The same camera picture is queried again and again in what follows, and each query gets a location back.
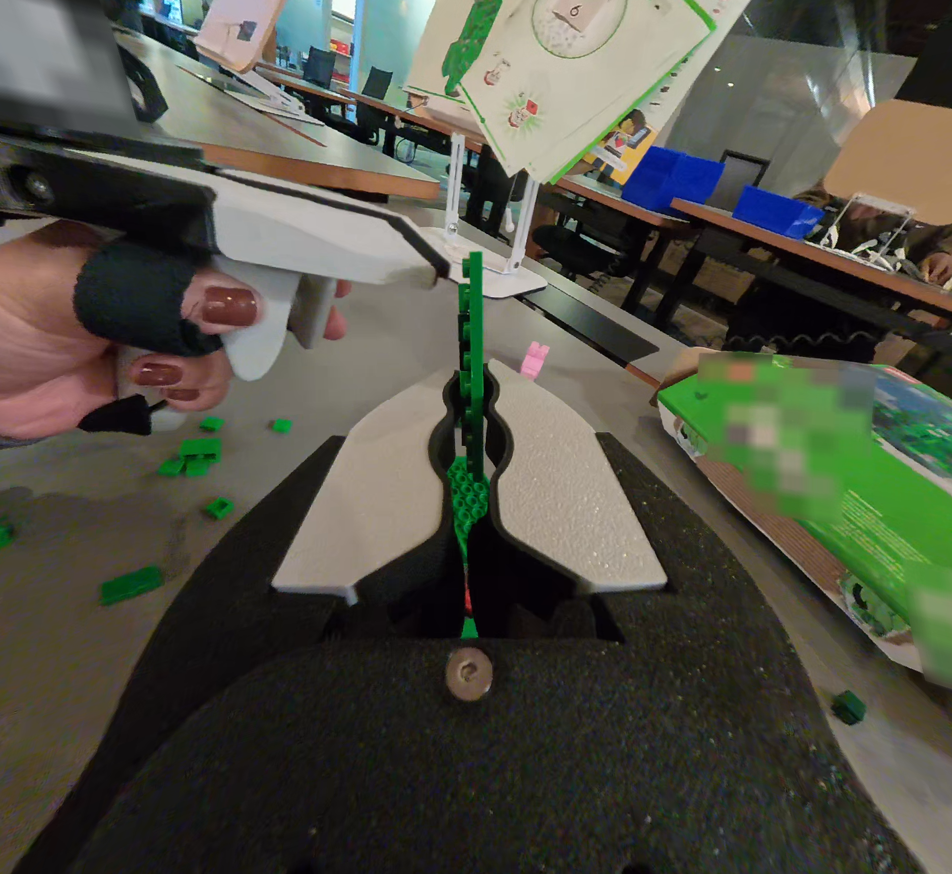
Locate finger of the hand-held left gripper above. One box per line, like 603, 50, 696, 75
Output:
212, 169, 452, 289

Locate building instruction booklet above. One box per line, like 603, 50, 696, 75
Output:
404, 0, 765, 185

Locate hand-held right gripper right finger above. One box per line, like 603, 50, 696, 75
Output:
483, 359, 669, 597

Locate green wedge brick plate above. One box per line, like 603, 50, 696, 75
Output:
445, 453, 492, 581

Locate brown desk black legs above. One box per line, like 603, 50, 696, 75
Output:
554, 173, 696, 317

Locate yellow leaflet with toy figure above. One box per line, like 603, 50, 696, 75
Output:
586, 108, 661, 185

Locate scattered small green bricks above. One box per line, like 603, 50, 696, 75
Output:
0, 413, 296, 609

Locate tan board on clear stand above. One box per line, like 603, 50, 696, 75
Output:
820, 98, 952, 272

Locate brown desk with bins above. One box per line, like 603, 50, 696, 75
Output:
669, 197, 952, 369

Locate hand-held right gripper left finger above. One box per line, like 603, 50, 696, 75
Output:
270, 370, 464, 603

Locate blue storage bin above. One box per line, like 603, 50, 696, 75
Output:
619, 145, 727, 214
731, 184, 827, 241

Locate grey desk with wooden edge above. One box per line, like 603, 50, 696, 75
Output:
112, 29, 441, 204

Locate spare white pistol-grip gripper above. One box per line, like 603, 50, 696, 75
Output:
119, 44, 170, 125

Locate instruction booklet on stand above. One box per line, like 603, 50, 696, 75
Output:
420, 0, 737, 300

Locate green toy box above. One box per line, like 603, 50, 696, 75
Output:
654, 350, 952, 689

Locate black desk cable flap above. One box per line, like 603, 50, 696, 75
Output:
523, 285, 660, 371

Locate grey mesh office chair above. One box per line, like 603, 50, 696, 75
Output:
705, 150, 772, 214

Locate person's left hand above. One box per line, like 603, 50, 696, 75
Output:
0, 219, 355, 443

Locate green studded brick plate assembly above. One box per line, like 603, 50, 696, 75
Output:
456, 250, 493, 492

